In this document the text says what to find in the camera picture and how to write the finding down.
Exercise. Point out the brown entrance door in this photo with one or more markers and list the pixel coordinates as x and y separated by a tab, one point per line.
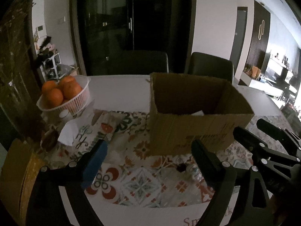
19	88

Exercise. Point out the white fruit basket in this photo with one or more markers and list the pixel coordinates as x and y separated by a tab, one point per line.
75	104

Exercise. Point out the white tv console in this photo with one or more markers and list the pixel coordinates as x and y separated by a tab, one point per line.
266	85

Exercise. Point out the white crumpled tissue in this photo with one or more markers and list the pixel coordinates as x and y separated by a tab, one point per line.
69	132

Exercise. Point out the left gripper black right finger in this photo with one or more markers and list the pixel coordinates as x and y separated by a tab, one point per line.
216	175

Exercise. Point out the patterned tile table mat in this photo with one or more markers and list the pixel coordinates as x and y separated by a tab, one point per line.
129	175

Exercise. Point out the orange fruit back left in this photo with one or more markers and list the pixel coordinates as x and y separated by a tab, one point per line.
48	86

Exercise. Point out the brown cardboard box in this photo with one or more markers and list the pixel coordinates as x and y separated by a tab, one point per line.
187	107

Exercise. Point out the orange fruit middle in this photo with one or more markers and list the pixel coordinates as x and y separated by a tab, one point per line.
71	89

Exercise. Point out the white shoe shelf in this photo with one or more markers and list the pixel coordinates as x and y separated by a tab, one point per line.
50	68

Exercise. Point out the orange fruit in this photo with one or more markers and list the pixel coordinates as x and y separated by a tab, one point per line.
71	89
54	98
48	86
66	79

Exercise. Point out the orange fruit back right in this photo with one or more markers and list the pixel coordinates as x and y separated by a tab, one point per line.
66	79

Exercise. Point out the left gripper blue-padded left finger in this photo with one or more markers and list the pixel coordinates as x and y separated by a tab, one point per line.
88	165

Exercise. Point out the small white bottle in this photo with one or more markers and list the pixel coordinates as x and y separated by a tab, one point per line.
65	115

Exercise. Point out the black dining chair right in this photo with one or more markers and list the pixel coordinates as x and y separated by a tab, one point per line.
202	64

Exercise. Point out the dark glass cabinet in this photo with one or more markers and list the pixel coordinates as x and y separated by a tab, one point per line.
132	37

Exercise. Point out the orange fruit front left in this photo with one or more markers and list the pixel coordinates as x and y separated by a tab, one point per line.
54	98

